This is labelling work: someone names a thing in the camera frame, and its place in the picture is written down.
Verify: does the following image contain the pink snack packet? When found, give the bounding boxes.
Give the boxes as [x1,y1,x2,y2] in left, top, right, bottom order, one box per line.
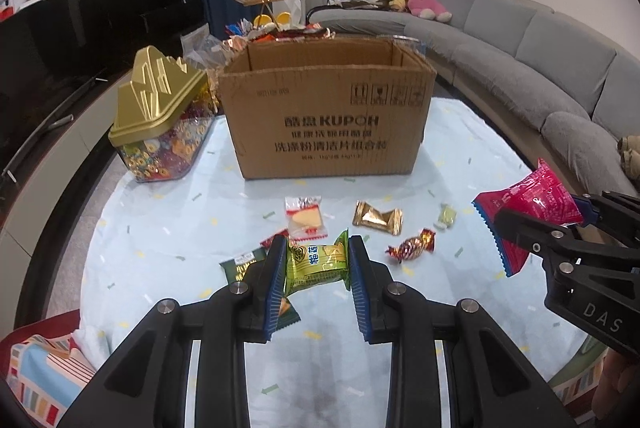
[473,158,584,278]

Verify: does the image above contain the red gold twisted candy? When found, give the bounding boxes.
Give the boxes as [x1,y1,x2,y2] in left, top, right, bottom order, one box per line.
[386,229,436,263]

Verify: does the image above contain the dark green cracker packet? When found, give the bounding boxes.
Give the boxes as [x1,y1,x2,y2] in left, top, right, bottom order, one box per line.
[220,247,300,330]

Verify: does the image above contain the light green snack packet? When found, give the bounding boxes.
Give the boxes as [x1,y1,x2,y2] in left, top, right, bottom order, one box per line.
[284,230,350,297]

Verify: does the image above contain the right hand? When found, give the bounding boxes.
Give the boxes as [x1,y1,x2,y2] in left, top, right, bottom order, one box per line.
[591,349,639,427]

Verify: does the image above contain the pale green wrapped candy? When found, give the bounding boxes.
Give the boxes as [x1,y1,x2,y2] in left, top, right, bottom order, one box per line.
[435,203,457,230]

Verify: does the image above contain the colourful striped rug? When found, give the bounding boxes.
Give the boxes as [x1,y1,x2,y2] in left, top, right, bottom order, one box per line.
[1,310,96,427]

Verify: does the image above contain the light blue patterned tablecloth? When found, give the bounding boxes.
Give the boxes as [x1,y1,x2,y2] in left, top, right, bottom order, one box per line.
[75,98,604,427]

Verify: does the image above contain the grey sectional sofa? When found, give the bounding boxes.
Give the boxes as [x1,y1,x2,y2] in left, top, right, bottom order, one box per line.
[307,0,639,196]

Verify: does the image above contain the gold wrapped candy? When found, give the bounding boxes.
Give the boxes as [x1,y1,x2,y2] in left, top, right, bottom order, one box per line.
[352,200,404,236]

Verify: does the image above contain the white tv cabinet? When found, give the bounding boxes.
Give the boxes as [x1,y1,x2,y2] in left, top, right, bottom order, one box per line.
[1,73,131,336]

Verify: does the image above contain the clear cake slice packet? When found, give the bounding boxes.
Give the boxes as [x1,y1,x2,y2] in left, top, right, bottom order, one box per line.
[284,196,328,243]

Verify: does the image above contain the brown cardboard box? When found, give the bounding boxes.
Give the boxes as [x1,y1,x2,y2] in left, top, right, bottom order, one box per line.
[218,38,436,180]

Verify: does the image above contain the pink plush toy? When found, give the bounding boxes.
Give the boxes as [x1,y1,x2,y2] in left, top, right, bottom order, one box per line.
[407,0,452,24]

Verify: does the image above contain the gold lid candy container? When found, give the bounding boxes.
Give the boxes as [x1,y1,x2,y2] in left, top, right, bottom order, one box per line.
[108,46,217,183]

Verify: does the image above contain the bag of nuts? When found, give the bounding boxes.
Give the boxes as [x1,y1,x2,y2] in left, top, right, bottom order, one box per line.
[181,32,235,70]

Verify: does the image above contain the black television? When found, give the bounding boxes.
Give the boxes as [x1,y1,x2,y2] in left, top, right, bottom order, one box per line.
[1,0,145,166]

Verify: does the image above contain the black piano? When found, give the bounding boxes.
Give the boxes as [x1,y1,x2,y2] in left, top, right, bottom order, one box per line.
[79,0,208,59]

